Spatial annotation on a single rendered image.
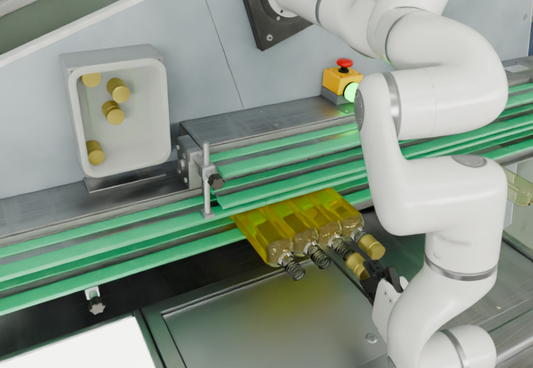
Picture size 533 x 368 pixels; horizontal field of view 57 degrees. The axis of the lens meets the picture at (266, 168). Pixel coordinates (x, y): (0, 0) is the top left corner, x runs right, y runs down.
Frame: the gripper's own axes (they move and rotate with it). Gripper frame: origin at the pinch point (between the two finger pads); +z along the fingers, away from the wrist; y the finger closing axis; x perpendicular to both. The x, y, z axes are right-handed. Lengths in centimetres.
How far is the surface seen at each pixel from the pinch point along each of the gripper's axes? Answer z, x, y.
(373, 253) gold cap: 5.6, -2.7, 0.8
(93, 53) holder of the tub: 31, 48, 34
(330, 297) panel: 8.2, 3.9, -12.3
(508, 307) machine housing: 1.3, -35.6, -15.3
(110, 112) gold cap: 27, 46, 24
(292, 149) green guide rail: 24.9, 9.7, 14.9
